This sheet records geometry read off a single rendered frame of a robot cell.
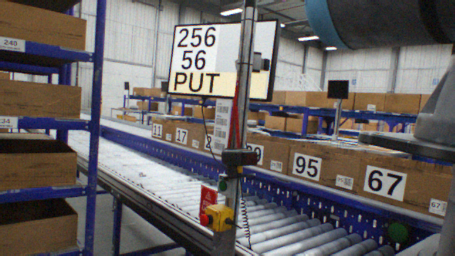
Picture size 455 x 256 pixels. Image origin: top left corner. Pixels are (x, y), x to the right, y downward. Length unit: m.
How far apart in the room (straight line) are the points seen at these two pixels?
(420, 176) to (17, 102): 1.35
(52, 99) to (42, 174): 0.22
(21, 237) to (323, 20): 0.98
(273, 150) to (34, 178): 1.16
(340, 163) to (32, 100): 1.21
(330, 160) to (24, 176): 1.20
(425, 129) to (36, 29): 0.96
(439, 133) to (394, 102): 6.01
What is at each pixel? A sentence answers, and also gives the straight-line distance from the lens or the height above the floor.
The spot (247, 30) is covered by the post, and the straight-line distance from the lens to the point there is 1.11.
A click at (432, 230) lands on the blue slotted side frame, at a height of 0.86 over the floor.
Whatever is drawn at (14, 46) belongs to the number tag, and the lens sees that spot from 1.01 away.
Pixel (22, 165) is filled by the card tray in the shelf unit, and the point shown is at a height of 1.01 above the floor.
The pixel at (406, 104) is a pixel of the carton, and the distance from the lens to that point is 6.27.
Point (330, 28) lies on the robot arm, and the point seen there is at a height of 1.33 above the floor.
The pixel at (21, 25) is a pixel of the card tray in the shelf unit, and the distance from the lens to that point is 1.05.
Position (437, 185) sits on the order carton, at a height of 1.01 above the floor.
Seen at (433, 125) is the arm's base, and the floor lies 1.22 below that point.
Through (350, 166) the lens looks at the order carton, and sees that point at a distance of 1.51.
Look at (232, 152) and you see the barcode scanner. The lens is 1.00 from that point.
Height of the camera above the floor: 1.22
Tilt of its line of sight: 5 degrees down
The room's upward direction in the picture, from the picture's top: 5 degrees clockwise
